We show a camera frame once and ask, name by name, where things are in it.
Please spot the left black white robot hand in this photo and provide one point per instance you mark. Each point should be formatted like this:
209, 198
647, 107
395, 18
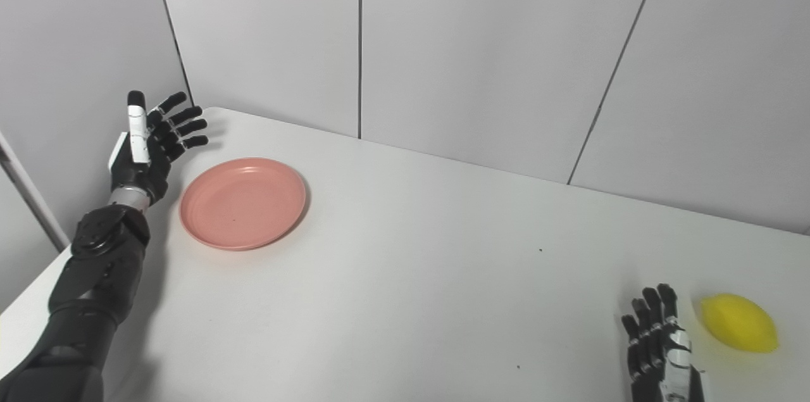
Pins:
139, 155

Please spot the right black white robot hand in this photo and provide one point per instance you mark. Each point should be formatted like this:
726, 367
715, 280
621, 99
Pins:
664, 351

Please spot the yellow lemon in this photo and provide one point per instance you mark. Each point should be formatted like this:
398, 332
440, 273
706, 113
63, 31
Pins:
740, 323

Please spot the pink round plate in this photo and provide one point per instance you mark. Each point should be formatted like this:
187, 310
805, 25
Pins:
243, 202

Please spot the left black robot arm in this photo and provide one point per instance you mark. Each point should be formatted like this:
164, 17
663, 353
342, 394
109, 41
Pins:
88, 288

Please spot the white frame post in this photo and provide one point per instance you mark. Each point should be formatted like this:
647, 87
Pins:
31, 199

